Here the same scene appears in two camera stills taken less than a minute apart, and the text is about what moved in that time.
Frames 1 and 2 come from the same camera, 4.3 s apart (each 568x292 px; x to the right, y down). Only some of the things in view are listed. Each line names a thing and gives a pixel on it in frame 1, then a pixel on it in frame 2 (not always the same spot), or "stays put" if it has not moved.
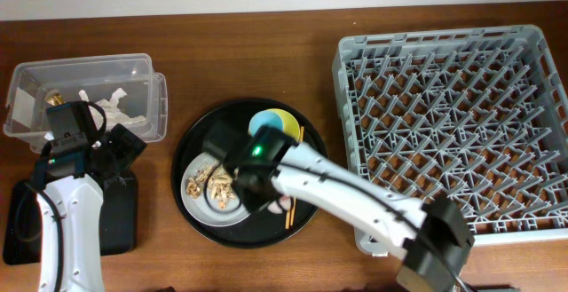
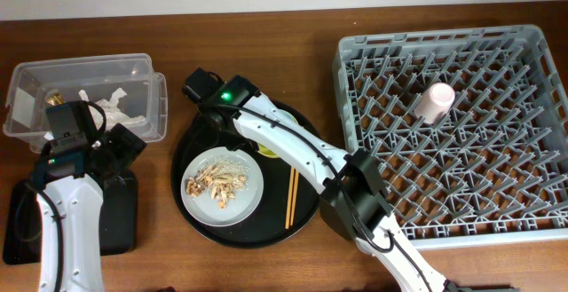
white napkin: (114, 116) stays put
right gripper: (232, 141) -> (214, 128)
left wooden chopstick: (288, 215) stays put
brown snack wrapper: (56, 99) stays put
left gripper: (123, 146) stays put
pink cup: (286, 202) -> (437, 100)
